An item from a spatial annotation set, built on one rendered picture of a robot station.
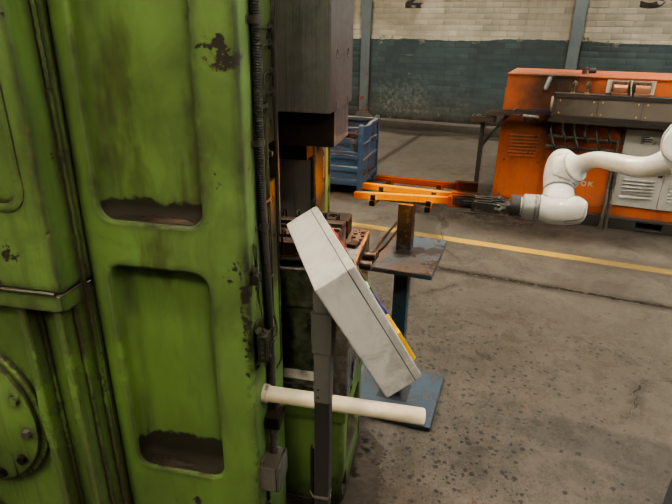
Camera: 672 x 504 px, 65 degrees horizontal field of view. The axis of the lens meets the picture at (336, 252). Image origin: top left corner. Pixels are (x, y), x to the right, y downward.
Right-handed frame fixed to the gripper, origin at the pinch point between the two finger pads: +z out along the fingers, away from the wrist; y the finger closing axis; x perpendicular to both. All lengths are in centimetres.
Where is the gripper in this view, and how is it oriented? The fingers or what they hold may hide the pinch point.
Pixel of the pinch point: (462, 200)
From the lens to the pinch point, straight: 199.4
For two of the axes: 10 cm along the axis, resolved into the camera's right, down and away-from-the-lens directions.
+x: 0.0, -9.3, -3.8
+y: 3.2, -3.6, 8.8
